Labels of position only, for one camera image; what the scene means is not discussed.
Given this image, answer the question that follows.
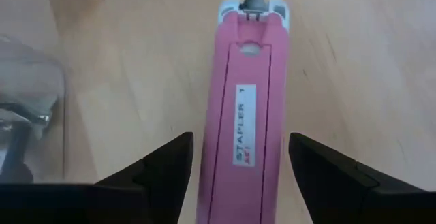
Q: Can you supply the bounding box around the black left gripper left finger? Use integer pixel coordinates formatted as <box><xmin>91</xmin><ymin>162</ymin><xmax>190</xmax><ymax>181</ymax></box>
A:
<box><xmin>93</xmin><ymin>131</ymin><xmax>195</xmax><ymax>224</ymax></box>

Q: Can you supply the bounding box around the pink and white stapler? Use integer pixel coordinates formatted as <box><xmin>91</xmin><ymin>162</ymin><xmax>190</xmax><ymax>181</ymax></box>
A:
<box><xmin>196</xmin><ymin>0</ymin><xmax>291</xmax><ymax>224</ymax></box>

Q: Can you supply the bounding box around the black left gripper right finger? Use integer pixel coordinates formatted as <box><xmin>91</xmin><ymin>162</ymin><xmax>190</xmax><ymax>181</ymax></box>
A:
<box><xmin>288</xmin><ymin>131</ymin><xmax>431</xmax><ymax>224</ymax></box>

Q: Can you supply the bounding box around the clear plastic remover bin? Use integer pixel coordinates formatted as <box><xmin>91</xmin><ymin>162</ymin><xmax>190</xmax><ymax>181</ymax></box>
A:
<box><xmin>0</xmin><ymin>35</ymin><xmax>67</xmax><ymax>184</ymax></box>

